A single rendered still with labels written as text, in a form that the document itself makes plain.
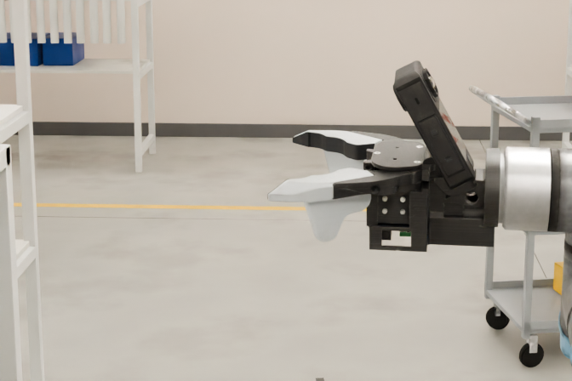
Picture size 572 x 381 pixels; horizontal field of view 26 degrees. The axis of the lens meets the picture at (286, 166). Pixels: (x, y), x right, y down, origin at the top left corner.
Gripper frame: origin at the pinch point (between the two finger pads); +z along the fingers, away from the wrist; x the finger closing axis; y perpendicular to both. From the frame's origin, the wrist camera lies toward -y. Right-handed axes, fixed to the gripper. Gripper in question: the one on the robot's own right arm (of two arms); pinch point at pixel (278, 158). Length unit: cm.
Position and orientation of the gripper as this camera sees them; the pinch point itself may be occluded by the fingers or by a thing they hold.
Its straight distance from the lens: 113.6
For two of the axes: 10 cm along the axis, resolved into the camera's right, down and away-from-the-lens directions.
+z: -9.9, -0.3, 1.5
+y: 0.2, 9.4, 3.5
